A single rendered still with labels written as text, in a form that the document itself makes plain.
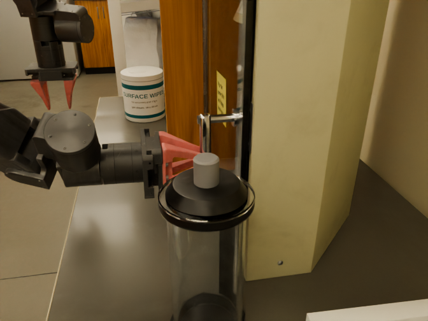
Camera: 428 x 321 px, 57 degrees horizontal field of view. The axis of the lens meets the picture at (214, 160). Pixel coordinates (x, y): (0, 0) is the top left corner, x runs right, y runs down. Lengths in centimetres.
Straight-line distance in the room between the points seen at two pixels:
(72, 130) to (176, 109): 42
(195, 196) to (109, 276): 31
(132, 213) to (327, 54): 50
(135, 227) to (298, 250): 31
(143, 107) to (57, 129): 77
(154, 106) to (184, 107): 38
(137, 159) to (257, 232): 21
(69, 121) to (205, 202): 19
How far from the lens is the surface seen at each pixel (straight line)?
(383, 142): 105
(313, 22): 50
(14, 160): 54
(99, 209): 85
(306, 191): 58
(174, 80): 86
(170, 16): 83
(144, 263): 70
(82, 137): 48
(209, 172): 41
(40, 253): 234
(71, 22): 87
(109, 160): 54
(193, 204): 40
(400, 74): 99
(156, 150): 52
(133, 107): 125
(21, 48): 561
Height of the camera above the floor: 140
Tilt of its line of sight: 27 degrees down
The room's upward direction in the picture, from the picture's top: straight up
